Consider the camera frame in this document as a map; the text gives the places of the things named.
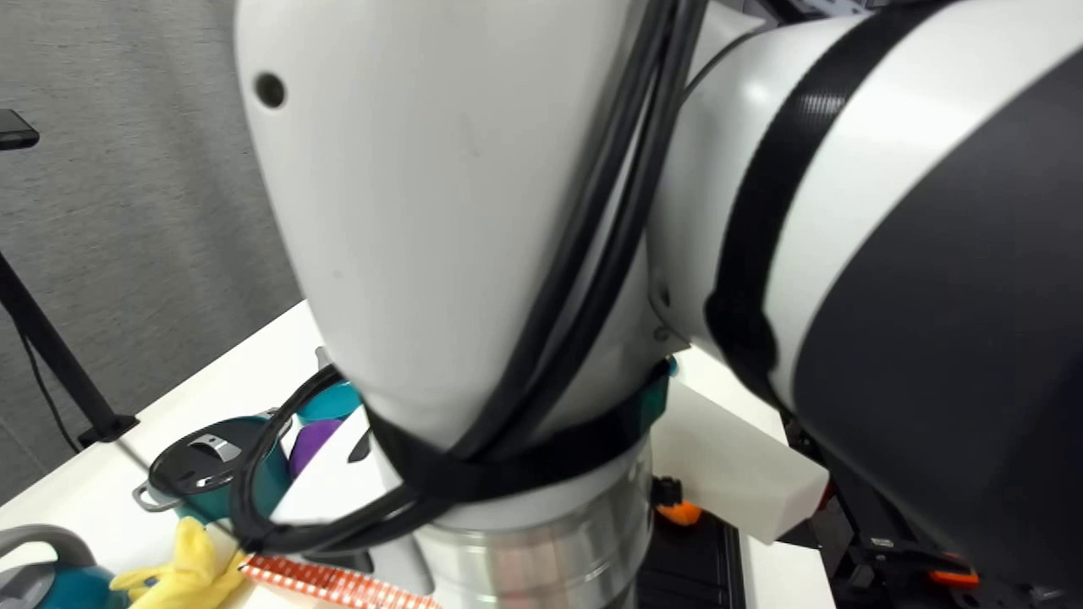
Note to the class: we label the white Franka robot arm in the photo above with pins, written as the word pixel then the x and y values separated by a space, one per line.
pixel 451 206

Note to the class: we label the orange checkered basket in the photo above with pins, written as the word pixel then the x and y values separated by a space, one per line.
pixel 327 580

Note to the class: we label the teal toy frying pan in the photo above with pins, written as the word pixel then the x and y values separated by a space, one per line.
pixel 332 403

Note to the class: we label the purple toy eggplant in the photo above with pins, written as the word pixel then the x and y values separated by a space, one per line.
pixel 310 440

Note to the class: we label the teal toy pot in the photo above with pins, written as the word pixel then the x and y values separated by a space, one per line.
pixel 262 484

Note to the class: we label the black pot lid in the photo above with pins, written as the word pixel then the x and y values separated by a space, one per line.
pixel 189 463

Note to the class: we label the grey curtain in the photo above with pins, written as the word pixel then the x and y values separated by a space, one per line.
pixel 112 206

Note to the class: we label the yellow bananas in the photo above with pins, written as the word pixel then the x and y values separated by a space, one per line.
pixel 186 578

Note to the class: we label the black orange clamp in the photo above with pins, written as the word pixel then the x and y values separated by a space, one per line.
pixel 952 578

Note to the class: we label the black camera stand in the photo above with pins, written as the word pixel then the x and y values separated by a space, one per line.
pixel 53 341

